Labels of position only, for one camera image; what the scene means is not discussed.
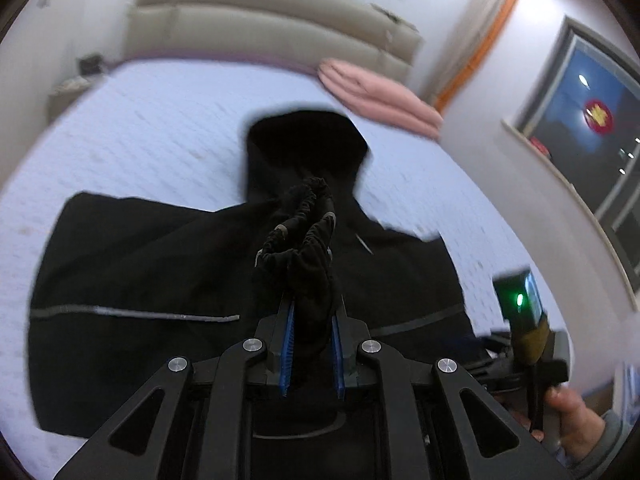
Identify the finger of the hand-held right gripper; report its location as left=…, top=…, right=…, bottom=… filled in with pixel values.
left=470, top=332, right=526, bottom=403

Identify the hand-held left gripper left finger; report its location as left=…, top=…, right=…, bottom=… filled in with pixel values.
left=52, top=292, right=301, bottom=480

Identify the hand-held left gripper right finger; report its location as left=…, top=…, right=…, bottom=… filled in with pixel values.
left=327, top=300, right=576, bottom=480

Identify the black hooded jacket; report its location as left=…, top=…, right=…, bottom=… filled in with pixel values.
left=27, top=107, right=493, bottom=480

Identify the person's right forearm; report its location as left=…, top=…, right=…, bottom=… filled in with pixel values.
left=562, top=410, right=633, bottom=480

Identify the person's right hand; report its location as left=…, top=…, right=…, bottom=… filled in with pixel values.
left=530, top=387, right=608, bottom=466

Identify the grey framed window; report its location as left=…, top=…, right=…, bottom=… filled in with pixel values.
left=502, top=15, right=640, bottom=311

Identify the red round window sticker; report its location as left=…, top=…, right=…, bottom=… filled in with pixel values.
left=582, top=99, right=615, bottom=136

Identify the pink folded blanket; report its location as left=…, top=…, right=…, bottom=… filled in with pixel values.
left=317, top=57, right=445, bottom=141

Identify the white quilted bed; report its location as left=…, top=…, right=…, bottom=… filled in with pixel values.
left=0, top=57, right=626, bottom=480

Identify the beige curtain orange trim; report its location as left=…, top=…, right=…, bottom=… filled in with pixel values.
left=410, top=0, right=528, bottom=113

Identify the beige padded headboard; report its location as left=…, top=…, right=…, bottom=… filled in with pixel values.
left=122, top=0, right=426, bottom=83

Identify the beige nightstand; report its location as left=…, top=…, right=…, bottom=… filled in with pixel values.
left=47, top=67, right=118, bottom=122

